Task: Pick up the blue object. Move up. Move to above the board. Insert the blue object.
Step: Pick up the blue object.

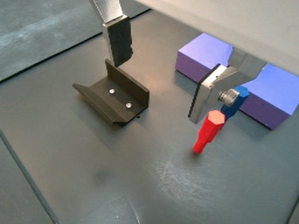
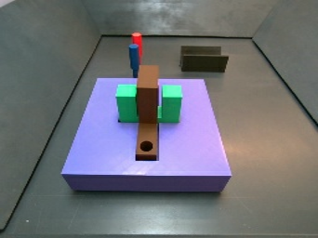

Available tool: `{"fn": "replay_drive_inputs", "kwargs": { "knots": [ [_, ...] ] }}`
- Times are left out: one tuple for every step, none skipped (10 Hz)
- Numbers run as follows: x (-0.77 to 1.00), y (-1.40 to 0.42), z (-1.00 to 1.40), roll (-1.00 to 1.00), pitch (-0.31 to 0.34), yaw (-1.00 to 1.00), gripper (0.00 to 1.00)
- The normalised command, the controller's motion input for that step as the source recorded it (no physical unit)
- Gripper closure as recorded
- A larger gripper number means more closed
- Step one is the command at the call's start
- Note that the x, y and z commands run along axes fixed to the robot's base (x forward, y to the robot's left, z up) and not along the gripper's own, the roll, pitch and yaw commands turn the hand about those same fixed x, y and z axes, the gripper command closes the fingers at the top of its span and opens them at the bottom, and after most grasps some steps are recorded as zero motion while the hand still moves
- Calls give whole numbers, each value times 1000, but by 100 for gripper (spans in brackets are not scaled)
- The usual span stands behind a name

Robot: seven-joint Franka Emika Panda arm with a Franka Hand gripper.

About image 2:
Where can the green U-shaped block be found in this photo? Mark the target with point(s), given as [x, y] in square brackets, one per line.
[168, 110]

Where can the purple board block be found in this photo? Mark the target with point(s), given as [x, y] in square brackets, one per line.
[191, 166]

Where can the blue peg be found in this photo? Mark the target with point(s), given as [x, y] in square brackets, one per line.
[134, 58]

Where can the black angle bracket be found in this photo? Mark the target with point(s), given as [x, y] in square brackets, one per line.
[202, 59]

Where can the brown L-shaped block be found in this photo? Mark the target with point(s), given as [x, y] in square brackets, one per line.
[147, 101]

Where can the red peg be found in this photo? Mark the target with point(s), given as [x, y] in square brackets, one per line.
[138, 41]

